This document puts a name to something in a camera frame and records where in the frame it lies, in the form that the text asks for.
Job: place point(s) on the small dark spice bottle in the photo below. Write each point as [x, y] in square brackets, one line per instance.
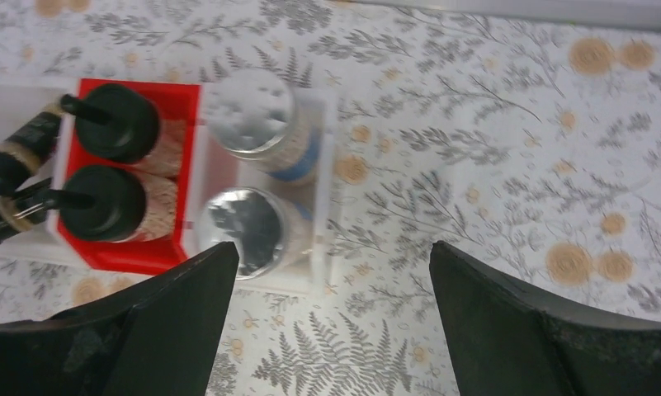
[28, 149]
[23, 210]

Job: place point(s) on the blue-label shaker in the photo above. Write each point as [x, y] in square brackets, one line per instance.
[261, 119]
[268, 231]

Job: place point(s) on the floral table mat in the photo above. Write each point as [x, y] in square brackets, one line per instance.
[534, 147]

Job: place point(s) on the right clear plastic bin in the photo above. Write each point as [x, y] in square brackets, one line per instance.
[212, 170]

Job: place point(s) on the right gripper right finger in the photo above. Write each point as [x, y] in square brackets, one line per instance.
[508, 337]

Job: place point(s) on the red plastic bin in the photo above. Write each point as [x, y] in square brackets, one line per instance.
[177, 102]

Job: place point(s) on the small dark spice bottle front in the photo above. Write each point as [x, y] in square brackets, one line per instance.
[23, 210]

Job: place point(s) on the clear plastic bin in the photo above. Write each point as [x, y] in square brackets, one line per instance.
[212, 170]
[22, 98]

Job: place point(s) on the black-cap jar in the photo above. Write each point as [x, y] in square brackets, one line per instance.
[116, 123]
[100, 203]

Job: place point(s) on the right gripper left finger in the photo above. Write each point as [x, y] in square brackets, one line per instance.
[158, 337]

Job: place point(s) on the left clear plastic bin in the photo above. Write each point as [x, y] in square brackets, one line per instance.
[22, 98]

